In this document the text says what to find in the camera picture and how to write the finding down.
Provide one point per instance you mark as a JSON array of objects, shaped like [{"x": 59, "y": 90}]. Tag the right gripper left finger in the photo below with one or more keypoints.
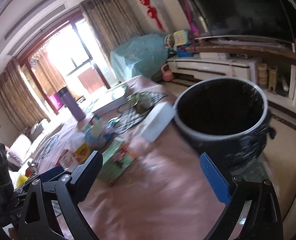
[{"x": 84, "y": 176}]

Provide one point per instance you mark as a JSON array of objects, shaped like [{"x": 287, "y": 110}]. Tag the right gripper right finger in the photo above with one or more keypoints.
[{"x": 216, "y": 180}]

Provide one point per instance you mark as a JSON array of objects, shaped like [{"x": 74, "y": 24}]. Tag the red cardboard box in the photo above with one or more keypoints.
[{"x": 67, "y": 160}]

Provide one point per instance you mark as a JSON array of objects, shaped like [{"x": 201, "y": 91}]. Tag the green drink carton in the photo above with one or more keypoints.
[{"x": 116, "y": 159}]

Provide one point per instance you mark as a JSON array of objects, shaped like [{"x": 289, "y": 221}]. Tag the black trash bin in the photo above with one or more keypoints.
[{"x": 227, "y": 118}]

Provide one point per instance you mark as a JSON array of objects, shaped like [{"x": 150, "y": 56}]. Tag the white foam block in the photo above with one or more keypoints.
[{"x": 156, "y": 121}]

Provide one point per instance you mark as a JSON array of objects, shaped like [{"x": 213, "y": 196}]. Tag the beige sofa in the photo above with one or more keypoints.
[{"x": 28, "y": 144}]

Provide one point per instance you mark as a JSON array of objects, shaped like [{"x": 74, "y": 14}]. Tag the pink tablecloth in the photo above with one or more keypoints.
[{"x": 163, "y": 194}]

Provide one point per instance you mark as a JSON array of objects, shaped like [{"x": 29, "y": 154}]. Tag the purple thermos bottle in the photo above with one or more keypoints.
[{"x": 68, "y": 100}]

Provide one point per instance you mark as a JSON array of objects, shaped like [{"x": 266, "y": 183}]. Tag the stack of children's books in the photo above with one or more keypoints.
[{"x": 109, "y": 101}]

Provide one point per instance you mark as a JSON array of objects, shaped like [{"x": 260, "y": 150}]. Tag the green snack bag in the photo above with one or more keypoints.
[{"x": 141, "y": 102}]

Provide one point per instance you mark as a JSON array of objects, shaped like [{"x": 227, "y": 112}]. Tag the left curtain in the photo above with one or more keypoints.
[{"x": 17, "y": 100}]

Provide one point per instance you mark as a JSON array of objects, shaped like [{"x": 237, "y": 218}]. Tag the curtain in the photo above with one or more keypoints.
[
  {"x": 112, "y": 22},
  {"x": 17, "y": 100}
]

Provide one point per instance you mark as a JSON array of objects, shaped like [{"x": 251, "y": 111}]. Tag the white TV cabinet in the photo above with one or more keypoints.
[{"x": 202, "y": 69}]

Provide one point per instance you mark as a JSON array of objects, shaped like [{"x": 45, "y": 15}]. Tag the pink kettlebell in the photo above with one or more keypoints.
[{"x": 167, "y": 74}]

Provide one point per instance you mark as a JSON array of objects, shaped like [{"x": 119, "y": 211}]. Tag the furniture under teal cover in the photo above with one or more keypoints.
[{"x": 140, "y": 55}]

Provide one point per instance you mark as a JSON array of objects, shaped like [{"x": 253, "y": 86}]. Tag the toy phone play set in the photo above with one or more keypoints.
[{"x": 178, "y": 42}]

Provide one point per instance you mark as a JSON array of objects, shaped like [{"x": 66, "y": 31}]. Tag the right curtain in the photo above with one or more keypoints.
[{"x": 112, "y": 22}]

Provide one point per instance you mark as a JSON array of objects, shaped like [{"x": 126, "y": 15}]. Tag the large black television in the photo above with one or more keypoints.
[{"x": 274, "y": 19}]

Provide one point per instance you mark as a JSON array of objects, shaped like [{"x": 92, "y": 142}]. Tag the red heart hanging decoration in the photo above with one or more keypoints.
[{"x": 152, "y": 13}]

